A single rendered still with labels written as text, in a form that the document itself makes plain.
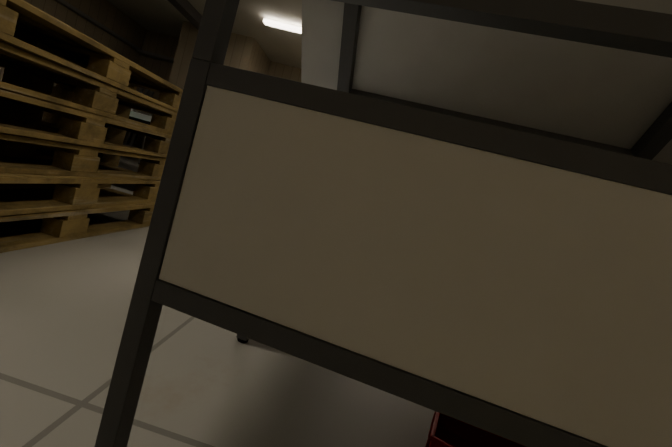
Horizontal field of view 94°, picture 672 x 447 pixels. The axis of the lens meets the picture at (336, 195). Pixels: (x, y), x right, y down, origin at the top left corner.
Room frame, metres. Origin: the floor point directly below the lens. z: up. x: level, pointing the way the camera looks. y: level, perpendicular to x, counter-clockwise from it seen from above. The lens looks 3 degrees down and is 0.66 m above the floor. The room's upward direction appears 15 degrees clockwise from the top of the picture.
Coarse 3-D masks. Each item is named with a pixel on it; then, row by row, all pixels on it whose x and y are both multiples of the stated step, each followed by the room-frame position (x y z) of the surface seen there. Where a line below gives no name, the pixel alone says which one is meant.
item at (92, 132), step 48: (0, 0) 1.08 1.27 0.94; (0, 48) 1.14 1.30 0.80; (48, 48) 1.65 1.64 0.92; (96, 48) 1.50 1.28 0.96; (0, 96) 1.58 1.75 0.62; (48, 96) 1.34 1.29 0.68; (96, 96) 1.57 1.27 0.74; (144, 96) 1.87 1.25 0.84; (0, 144) 1.58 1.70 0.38; (48, 144) 1.41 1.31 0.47; (96, 144) 1.62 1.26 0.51; (144, 144) 2.11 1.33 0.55; (0, 192) 1.52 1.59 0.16; (48, 192) 1.75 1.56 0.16; (96, 192) 1.69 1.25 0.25; (144, 192) 2.14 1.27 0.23; (0, 240) 1.33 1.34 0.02; (48, 240) 1.47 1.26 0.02
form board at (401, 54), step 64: (320, 0) 0.92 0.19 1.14; (640, 0) 0.72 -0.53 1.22; (320, 64) 1.03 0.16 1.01; (384, 64) 0.97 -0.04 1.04; (448, 64) 0.92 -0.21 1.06; (512, 64) 0.87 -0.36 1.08; (576, 64) 0.82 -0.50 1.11; (640, 64) 0.78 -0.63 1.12; (576, 128) 0.91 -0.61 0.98; (640, 128) 0.86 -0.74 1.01
